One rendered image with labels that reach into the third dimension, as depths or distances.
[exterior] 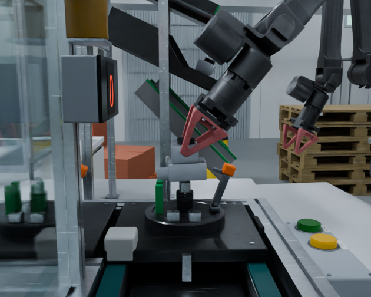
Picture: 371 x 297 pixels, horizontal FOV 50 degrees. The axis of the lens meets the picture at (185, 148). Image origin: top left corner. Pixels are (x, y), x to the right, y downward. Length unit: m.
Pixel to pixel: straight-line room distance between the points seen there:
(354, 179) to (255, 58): 4.00
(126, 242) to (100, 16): 0.31
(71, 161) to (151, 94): 0.44
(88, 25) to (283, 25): 0.33
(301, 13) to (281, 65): 7.90
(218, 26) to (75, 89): 0.29
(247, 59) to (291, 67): 8.05
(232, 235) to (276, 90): 7.98
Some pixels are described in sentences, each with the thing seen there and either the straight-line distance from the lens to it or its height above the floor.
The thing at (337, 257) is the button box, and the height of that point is 0.96.
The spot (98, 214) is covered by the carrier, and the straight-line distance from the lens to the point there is 0.77.
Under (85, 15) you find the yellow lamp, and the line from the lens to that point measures 0.48.
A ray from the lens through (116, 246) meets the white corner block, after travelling 0.61.
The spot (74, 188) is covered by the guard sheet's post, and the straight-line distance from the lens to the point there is 0.50.
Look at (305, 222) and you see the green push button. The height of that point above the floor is 0.97.
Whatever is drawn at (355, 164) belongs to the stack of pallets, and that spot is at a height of 0.34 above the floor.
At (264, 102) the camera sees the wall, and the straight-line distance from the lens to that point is 8.51.
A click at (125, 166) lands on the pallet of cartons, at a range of 3.92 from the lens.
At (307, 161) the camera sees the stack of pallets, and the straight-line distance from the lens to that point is 4.36.
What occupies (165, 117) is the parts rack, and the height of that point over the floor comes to 1.13.
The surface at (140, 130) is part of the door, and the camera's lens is 8.04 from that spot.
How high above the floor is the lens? 1.22
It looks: 10 degrees down
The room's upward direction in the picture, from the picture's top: straight up
